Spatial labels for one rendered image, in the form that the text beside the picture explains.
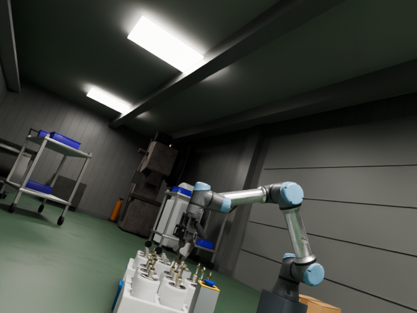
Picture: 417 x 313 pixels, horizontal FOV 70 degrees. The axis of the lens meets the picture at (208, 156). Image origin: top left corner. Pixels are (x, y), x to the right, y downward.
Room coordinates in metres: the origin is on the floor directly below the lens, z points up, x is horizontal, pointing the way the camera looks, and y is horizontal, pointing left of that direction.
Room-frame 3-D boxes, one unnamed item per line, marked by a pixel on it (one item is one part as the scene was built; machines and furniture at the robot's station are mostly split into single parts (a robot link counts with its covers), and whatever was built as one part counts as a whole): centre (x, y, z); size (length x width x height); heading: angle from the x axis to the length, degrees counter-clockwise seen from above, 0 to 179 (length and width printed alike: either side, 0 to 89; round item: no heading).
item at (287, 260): (1.73, -0.65, 0.47); 0.13 x 0.12 x 0.14; 17
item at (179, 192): (5.05, -0.10, 0.55); 1.16 x 0.68 x 1.10; 119
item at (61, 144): (4.36, 2.14, 0.58); 1.22 x 0.74 x 1.15; 46
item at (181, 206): (6.05, 0.13, 0.65); 0.64 x 0.57 x 1.30; 28
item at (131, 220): (7.20, 1.06, 1.27); 1.34 x 1.14 x 2.54; 28
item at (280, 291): (1.74, -0.64, 0.35); 0.15 x 0.15 x 0.10
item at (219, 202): (1.46, -0.11, 0.64); 0.11 x 0.11 x 0.08; 17
